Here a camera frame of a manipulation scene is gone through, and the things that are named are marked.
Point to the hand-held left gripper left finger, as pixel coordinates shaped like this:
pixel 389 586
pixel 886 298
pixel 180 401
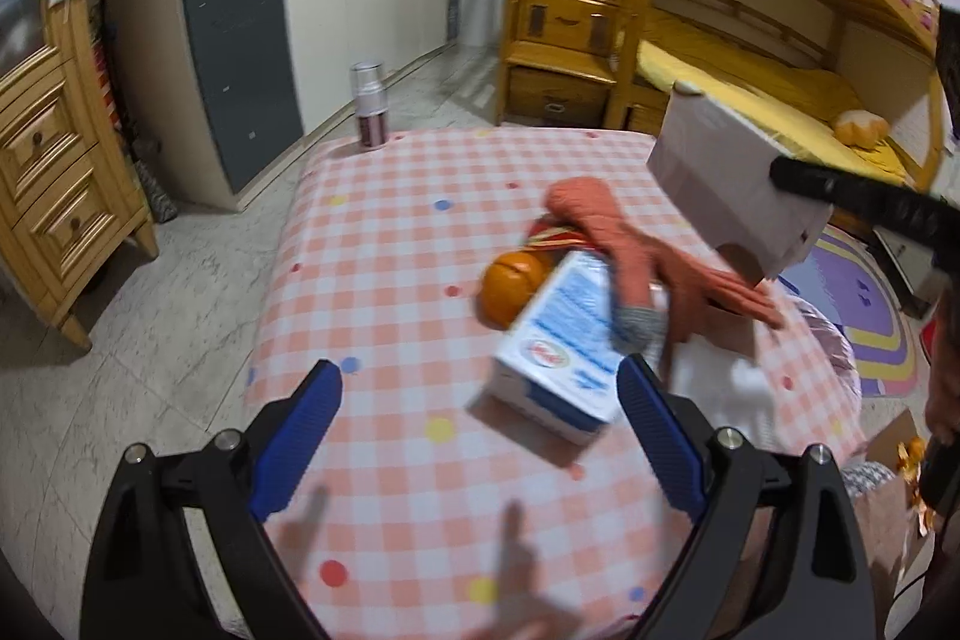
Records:
pixel 296 437

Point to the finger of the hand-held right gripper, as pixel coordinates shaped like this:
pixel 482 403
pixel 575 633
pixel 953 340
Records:
pixel 855 194

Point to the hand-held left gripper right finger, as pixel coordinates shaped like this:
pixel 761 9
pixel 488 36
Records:
pixel 660 437

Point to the blue white carton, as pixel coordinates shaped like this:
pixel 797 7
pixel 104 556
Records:
pixel 555 347

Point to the white cardboard box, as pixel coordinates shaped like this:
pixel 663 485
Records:
pixel 712 175

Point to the orange plush pillow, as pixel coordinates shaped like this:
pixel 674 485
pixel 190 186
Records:
pixel 862 129

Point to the white side cabinet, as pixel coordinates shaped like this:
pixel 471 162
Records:
pixel 904 272

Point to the purple rainbow rug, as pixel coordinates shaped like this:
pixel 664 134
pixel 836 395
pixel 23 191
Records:
pixel 862 310

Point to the brown cardboard piece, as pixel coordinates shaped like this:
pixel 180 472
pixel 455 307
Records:
pixel 731 329

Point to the pink cushion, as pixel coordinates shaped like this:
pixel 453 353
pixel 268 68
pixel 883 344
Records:
pixel 829 340

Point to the yellow bed sheet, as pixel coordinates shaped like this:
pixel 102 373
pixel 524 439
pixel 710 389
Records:
pixel 750 78

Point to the pink checkered tablecloth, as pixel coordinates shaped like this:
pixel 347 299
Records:
pixel 420 280

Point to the orange fruit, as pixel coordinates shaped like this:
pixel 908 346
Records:
pixel 514 287

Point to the orange rubber glove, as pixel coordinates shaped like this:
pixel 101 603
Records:
pixel 600 220

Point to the red yellow wrapper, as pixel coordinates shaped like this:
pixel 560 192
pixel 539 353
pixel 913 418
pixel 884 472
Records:
pixel 555 233

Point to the cardboard floor box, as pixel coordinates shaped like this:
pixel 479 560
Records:
pixel 885 535

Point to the orange peel pile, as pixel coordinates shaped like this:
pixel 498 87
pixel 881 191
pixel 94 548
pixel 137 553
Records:
pixel 916 460

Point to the dark patterned cloth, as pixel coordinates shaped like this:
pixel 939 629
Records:
pixel 154 190

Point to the clear cap spray bottle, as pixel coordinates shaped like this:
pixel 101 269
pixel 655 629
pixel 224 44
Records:
pixel 370 115

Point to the wooden glass door cabinet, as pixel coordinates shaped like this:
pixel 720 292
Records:
pixel 52 175

